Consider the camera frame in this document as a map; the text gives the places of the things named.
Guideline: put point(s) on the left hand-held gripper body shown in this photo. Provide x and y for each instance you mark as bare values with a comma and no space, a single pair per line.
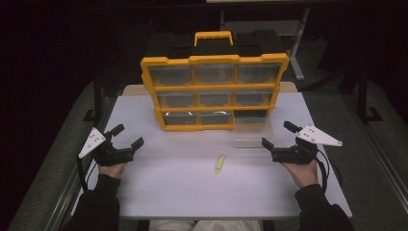
110,155

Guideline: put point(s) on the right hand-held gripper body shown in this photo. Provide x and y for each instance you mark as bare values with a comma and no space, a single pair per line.
296,153

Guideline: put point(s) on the clear plastic drawer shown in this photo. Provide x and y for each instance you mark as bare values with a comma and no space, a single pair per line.
252,133

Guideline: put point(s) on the small yellow tube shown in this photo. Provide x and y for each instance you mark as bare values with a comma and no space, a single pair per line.
220,164

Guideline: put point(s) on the yellow black organizer cabinet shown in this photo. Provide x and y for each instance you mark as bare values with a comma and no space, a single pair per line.
211,59

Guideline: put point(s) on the person's left hand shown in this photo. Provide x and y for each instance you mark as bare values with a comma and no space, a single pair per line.
112,170

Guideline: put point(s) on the person's right hand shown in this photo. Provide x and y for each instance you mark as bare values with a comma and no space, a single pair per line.
303,174

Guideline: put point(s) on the set of clear cabinet bins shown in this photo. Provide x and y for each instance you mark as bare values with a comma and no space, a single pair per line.
214,97

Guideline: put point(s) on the person's legs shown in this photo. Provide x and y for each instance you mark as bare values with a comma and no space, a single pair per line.
205,225

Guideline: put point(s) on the black frame post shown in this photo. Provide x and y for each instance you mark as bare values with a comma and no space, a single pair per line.
364,99
97,96

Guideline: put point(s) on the aluminium frame rail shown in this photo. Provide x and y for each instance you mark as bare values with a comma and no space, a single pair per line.
381,154
65,192

